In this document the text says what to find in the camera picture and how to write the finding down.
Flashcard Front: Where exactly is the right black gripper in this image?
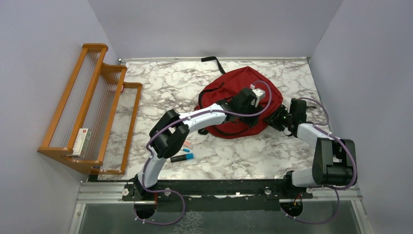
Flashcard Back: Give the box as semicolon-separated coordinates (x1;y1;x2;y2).
263;104;294;132

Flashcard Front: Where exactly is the red backpack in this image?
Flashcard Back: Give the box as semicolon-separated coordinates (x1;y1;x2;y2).
194;56;319;139

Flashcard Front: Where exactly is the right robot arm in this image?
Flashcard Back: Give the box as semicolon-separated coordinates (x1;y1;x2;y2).
265;97;357;198

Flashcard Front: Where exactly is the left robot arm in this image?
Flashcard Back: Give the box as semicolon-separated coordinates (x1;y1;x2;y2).
134;85;266;200

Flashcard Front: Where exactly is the yellow orange highlighter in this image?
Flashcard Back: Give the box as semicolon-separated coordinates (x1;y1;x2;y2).
184;141;194;150

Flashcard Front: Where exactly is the black blue highlighter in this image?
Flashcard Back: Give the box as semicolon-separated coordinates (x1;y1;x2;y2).
170;153;194;163

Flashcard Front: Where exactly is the wooden rack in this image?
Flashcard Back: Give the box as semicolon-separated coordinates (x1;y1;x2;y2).
38;43;143;175

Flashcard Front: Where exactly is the white red box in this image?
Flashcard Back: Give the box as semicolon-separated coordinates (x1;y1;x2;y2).
71;128;92;158

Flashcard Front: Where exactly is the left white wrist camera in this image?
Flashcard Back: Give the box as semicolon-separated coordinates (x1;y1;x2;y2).
250;84;266;107

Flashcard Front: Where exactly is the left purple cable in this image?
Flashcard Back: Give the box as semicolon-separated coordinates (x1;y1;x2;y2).
133;80;273;225

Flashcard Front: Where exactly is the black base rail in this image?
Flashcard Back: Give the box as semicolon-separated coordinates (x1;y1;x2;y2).
122;179;313;212

